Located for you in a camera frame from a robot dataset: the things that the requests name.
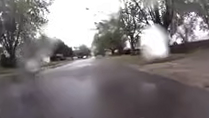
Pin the wet grey asphalt road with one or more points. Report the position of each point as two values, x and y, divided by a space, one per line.
100 91

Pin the dark fence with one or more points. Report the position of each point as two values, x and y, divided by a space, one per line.
192 46

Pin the row of trees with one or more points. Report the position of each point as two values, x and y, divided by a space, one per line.
151 23

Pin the pale concrete driveway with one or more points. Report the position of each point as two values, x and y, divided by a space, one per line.
189 70

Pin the grass verge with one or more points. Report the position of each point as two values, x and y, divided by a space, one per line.
22 67

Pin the dark vehicle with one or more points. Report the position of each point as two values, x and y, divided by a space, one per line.
57 57

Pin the large tree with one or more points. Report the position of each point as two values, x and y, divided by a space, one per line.
14 24

